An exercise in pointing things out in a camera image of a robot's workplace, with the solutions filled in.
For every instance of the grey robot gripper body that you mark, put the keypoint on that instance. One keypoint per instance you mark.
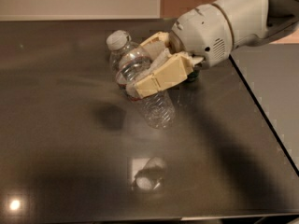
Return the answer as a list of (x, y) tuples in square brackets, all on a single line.
[(201, 34)]

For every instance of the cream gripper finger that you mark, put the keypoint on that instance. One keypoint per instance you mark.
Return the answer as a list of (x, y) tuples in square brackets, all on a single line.
[(165, 72), (155, 44)]

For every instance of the clear plastic water bottle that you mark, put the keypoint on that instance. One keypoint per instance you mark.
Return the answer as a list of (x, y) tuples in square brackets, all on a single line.
[(129, 63)]

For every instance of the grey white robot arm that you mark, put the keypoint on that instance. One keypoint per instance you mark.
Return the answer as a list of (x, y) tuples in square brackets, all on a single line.
[(257, 22)]

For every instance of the dark green soda can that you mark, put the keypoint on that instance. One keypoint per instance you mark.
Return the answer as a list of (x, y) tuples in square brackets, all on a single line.
[(193, 76)]

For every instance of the grey side table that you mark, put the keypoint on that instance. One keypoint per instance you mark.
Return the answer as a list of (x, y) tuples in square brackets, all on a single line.
[(272, 73)]

